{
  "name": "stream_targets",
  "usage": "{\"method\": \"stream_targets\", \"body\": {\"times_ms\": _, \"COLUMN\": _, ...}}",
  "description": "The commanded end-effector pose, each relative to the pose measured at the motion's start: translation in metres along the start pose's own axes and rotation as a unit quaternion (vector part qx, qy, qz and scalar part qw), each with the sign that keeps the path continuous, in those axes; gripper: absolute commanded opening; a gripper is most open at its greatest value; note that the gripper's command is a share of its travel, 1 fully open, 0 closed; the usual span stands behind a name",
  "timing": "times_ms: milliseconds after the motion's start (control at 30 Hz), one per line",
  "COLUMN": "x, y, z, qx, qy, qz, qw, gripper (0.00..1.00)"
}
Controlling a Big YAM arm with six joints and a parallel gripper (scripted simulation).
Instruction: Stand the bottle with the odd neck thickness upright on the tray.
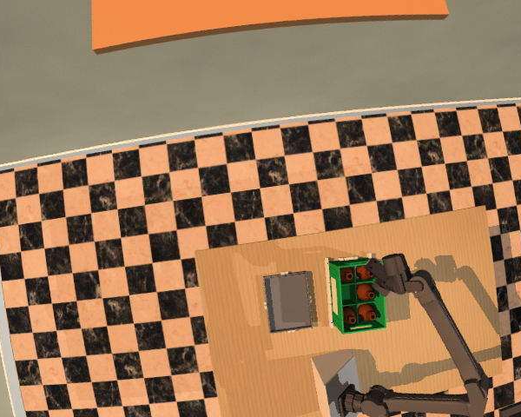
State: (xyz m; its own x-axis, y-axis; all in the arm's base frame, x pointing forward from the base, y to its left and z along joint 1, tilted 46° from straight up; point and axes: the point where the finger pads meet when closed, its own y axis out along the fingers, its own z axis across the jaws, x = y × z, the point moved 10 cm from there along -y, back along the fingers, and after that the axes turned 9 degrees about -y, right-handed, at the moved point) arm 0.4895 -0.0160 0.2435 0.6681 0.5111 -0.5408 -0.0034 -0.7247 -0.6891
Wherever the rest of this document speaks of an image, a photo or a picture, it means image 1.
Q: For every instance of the green plastic crate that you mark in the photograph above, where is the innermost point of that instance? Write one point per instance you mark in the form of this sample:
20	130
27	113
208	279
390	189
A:
347	295

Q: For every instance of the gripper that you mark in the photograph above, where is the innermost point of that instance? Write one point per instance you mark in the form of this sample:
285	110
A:
381	290

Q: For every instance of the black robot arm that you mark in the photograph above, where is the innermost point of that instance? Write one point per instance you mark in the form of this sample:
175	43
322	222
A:
429	297

